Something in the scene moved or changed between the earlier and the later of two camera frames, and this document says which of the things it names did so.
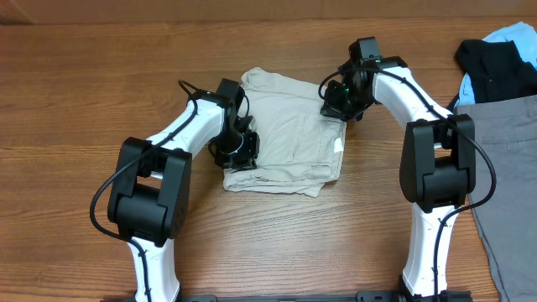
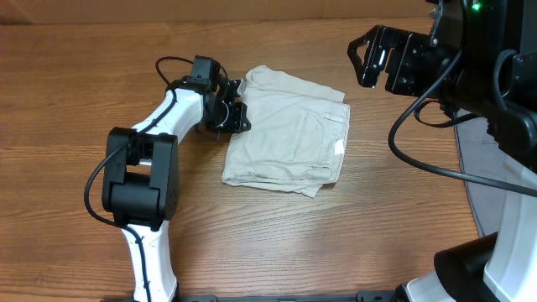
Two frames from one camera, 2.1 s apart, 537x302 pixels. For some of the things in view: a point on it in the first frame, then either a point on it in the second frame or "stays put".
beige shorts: (299, 148) stays put
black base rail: (363, 296) stays put
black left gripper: (245, 160) -> (239, 121)
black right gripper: (335, 111) -> (404, 53)
